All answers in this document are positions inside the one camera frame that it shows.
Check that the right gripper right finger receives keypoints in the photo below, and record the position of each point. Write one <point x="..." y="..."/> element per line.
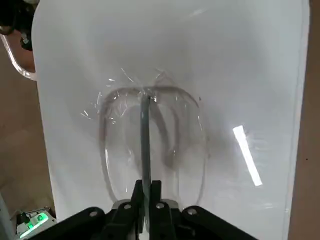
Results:
<point x="165" y="222"/>

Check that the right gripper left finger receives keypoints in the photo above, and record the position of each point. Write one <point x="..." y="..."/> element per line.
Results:
<point x="120" y="220"/>

